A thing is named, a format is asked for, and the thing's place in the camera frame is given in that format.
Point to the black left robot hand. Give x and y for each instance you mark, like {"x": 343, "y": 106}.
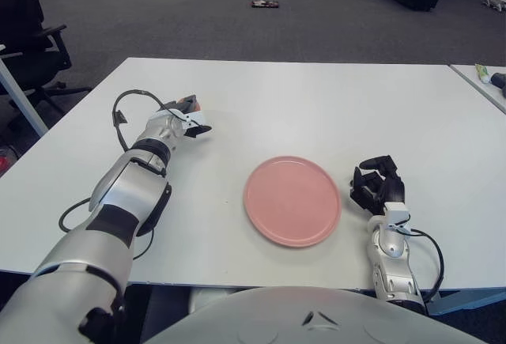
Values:
{"x": 197, "y": 130}

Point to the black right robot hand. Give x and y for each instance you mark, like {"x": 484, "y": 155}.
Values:
{"x": 395, "y": 191}

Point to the red-yellow apple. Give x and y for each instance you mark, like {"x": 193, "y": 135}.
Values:
{"x": 186, "y": 102}

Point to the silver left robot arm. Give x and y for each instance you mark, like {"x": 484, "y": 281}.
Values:
{"x": 130, "y": 186}

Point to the pink round plate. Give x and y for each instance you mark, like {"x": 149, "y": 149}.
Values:
{"x": 290, "y": 201}

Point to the small black floor tray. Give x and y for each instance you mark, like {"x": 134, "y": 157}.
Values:
{"x": 265, "y": 4}

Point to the green white tube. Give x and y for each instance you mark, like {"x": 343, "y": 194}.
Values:
{"x": 482, "y": 72}

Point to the grey robot torso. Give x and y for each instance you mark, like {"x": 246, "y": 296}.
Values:
{"x": 276, "y": 320}

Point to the white desk leg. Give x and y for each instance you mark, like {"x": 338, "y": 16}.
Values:
{"x": 20, "y": 100}

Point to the small red object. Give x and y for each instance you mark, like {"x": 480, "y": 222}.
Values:
{"x": 2, "y": 166}

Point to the black office chair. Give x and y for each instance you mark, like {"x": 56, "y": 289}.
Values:
{"x": 20, "y": 23}

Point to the small grey floor robot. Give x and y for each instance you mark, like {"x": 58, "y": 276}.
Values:
{"x": 494, "y": 2}

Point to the blue-grey table frame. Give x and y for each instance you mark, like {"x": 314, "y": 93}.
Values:
{"x": 466, "y": 298}

